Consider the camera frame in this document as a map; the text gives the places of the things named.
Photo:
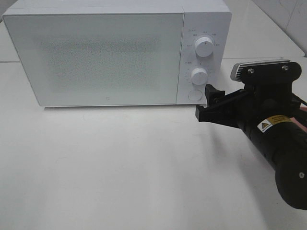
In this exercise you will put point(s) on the white microwave door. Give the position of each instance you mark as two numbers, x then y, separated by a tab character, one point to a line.
97	60

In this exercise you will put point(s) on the pink round plate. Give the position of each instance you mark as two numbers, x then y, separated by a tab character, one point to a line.
299	124

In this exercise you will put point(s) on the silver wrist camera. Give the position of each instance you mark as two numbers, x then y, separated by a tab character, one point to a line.
238	67

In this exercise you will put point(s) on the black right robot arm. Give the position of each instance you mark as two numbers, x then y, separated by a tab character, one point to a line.
287	154

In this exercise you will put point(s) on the white microwave knob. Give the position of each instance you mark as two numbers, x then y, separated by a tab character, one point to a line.
204	46
199	76

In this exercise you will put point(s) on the upper white microwave knob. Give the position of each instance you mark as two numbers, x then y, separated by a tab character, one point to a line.
204	46

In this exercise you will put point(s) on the round white door button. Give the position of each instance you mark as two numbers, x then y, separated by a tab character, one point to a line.
195	95

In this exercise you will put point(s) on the lower white microwave knob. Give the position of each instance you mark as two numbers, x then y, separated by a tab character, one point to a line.
199	76

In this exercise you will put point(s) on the white microwave oven body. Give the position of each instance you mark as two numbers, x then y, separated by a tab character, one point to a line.
200	17

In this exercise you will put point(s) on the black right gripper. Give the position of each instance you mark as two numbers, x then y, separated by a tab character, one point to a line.
265	104

